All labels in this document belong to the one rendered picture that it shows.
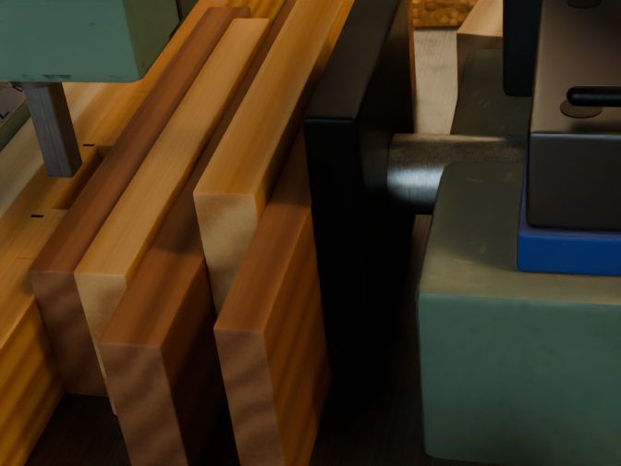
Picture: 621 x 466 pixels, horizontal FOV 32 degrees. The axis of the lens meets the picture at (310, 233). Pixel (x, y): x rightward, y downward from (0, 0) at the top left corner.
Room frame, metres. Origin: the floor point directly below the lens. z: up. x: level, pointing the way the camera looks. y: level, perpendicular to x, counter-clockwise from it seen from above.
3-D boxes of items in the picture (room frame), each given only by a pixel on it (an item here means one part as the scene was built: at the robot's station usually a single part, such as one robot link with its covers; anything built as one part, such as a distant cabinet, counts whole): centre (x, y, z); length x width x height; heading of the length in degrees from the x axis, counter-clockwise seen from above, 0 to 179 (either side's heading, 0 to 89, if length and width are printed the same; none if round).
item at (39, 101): (0.31, 0.08, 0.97); 0.01 x 0.01 x 0.05; 74
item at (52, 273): (0.34, 0.05, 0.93); 0.18 x 0.02 x 0.05; 164
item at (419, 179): (0.27, -0.05, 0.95); 0.09 x 0.07 x 0.09; 164
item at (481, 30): (0.40, -0.09, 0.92); 0.04 x 0.03 x 0.04; 153
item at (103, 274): (0.32, 0.04, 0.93); 0.17 x 0.02 x 0.06; 164
